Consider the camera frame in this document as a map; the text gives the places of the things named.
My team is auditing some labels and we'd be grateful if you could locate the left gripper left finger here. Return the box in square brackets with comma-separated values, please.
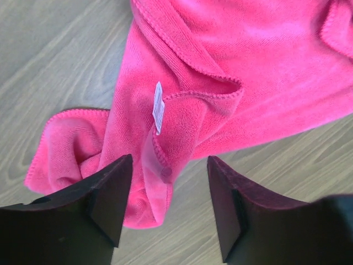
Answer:
[1, 155, 132, 264]

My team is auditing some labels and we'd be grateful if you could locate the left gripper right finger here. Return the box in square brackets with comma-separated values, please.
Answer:
[207, 156, 352, 264]

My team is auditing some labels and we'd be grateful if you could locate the pink microfiber towel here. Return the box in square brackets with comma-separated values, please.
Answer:
[25, 1, 352, 229]

